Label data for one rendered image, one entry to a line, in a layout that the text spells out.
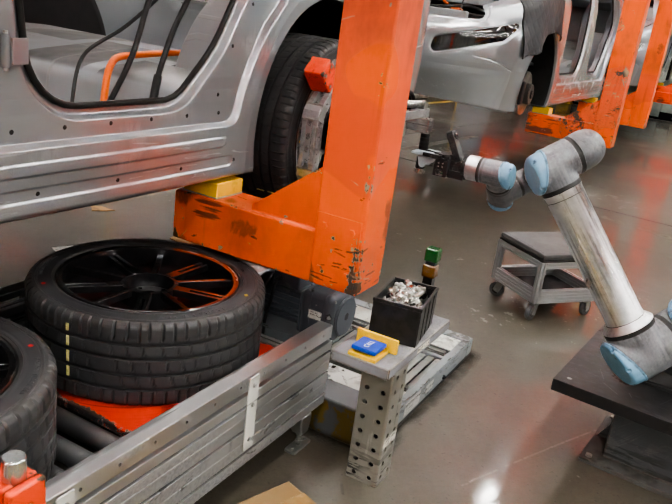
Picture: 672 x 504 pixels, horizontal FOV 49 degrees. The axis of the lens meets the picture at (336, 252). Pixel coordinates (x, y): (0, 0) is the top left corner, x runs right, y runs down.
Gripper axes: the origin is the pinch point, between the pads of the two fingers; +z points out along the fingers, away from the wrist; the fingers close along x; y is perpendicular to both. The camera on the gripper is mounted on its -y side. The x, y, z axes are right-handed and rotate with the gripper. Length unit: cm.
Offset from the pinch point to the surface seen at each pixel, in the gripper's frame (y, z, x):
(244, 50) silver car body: -30, 36, -64
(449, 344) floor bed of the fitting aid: 75, -24, 9
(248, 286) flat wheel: 32, 9, -89
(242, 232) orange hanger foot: 22, 22, -76
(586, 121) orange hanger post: 15, 3, 346
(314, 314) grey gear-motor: 50, 3, -57
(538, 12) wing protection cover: -58, 36, 264
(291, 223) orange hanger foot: 15, 5, -76
